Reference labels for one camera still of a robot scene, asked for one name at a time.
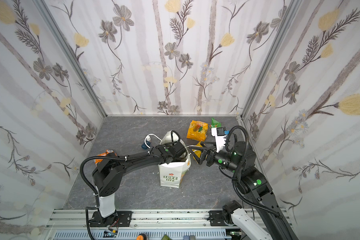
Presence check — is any yellow mango gummy bag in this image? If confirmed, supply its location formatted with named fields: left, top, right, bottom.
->
left=187, top=121, right=208, bottom=142

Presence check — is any green snack bag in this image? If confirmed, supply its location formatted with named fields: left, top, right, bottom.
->
left=210, top=118, right=222, bottom=129

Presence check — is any white paper bag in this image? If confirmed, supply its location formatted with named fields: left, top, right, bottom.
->
left=147, top=131, right=194, bottom=188

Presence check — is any large yellow snack bag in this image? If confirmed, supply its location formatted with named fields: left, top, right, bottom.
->
left=189, top=141, right=207, bottom=165

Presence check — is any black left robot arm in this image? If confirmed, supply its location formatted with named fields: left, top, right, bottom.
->
left=79, top=130, right=191, bottom=220

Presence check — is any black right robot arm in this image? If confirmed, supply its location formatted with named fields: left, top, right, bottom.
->
left=188, top=126, right=298, bottom=240

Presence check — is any small blue bottle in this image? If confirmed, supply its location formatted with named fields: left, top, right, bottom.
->
left=141, top=136, right=151, bottom=150

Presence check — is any orange snack packet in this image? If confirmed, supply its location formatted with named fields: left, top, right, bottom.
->
left=94, top=149, right=118, bottom=166

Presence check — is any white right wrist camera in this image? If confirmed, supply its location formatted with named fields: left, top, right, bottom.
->
left=211, top=127, right=229, bottom=153

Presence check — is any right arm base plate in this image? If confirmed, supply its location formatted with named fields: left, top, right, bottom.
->
left=207, top=210, right=234, bottom=227

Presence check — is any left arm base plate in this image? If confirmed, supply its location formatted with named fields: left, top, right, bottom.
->
left=89, top=211, right=133, bottom=228

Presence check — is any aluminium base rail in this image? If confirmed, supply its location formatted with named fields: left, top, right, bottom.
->
left=41, top=209, right=245, bottom=240

